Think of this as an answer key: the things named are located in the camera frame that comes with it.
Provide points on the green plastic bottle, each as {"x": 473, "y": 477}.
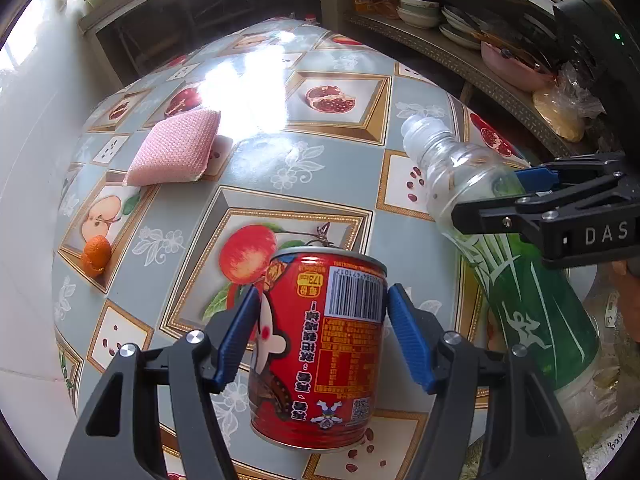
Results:
{"x": 525, "y": 300}

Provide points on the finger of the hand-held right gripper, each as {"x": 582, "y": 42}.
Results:
{"x": 537, "y": 177}
{"x": 500, "y": 215}

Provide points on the fruit print tablecloth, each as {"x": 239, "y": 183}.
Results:
{"x": 300, "y": 170}

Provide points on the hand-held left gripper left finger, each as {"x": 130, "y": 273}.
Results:
{"x": 237, "y": 340}

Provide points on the perforated metal shelf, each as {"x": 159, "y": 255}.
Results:
{"x": 495, "y": 91}

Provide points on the pink basin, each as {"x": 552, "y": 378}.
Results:
{"x": 510, "y": 67}

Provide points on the red capped bottle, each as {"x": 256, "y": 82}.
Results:
{"x": 310, "y": 17}

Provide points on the stack of plates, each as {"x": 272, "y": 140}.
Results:
{"x": 460, "y": 30}

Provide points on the pink sponge cloth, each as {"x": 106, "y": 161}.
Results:
{"x": 172, "y": 145}

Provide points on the stack of bowls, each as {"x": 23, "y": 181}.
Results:
{"x": 417, "y": 12}

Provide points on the yellow food plastic bag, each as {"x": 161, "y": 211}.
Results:
{"x": 560, "y": 115}

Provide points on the red drink can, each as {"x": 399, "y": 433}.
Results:
{"x": 345, "y": 350}

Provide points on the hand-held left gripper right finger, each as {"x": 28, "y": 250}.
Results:
{"x": 407, "y": 340}

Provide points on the small orange tangerine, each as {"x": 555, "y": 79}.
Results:
{"x": 96, "y": 255}

